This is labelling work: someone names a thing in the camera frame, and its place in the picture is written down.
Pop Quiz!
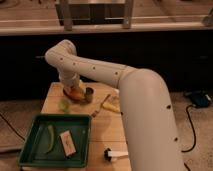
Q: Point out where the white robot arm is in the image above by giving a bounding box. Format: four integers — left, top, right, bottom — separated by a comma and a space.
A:
45, 40, 184, 171

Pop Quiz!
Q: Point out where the black floor cable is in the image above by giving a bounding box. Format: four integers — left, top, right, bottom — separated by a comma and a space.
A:
0, 113, 26, 142

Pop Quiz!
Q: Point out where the wooden stool frame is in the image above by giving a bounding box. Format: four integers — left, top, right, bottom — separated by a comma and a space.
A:
54, 0, 134, 31

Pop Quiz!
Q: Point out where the tan rectangular block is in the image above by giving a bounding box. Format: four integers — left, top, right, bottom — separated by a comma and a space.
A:
60, 131, 76, 157

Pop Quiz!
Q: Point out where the black power cable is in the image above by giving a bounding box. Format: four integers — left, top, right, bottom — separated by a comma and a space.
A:
180, 103, 198, 171

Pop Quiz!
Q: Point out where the pale green leafy vegetable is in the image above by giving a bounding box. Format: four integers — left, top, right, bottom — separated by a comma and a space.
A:
58, 99, 70, 113

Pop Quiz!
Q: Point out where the small metal can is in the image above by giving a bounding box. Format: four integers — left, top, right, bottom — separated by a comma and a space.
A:
85, 87, 94, 103

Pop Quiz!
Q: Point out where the green plastic tray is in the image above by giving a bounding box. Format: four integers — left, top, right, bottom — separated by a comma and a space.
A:
19, 114, 91, 168

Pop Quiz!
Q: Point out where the white handled dish brush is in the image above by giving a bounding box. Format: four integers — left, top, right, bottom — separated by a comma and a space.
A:
104, 148, 128, 162

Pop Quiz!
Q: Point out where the orange apple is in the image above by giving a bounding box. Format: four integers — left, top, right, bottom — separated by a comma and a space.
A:
70, 89, 83, 100

